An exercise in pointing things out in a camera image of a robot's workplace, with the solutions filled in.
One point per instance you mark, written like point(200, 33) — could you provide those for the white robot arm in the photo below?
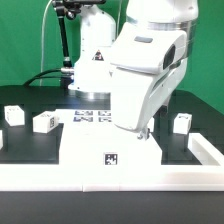
point(138, 68)

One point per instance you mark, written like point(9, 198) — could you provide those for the white sheet with tags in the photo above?
point(78, 115)

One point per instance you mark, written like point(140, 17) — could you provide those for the white square tabletop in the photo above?
point(104, 144)

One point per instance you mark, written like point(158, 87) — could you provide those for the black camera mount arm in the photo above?
point(69, 9)

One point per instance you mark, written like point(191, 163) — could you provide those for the white boundary wall frame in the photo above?
point(208, 175)

